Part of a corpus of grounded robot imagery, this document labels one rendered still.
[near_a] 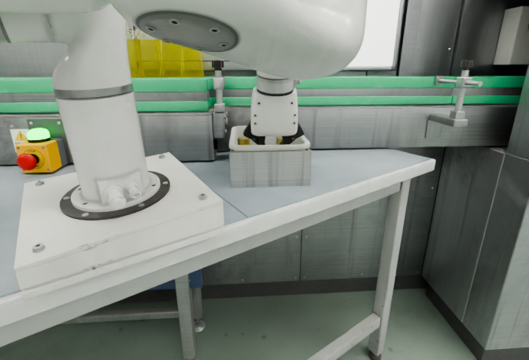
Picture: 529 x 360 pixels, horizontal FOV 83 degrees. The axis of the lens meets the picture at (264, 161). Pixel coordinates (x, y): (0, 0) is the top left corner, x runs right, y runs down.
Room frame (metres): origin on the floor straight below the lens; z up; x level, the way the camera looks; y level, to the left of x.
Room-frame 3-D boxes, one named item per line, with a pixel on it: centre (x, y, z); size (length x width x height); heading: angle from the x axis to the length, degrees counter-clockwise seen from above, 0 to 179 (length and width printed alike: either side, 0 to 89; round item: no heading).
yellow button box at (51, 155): (0.70, 0.54, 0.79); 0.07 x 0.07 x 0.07; 4
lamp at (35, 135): (0.70, 0.54, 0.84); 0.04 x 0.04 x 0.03
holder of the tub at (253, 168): (0.73, 0.00, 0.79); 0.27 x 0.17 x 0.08; 4
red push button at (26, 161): (0.65, 0.54, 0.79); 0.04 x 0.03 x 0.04; 94
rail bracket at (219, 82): (0.80, 0.12, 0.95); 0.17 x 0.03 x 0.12; 4
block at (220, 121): (0.81, 0.12, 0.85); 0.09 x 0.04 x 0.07; 4
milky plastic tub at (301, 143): (0.70, -0.01, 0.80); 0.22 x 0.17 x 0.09; 4
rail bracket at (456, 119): (0.84, -0.52, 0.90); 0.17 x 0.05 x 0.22; 4
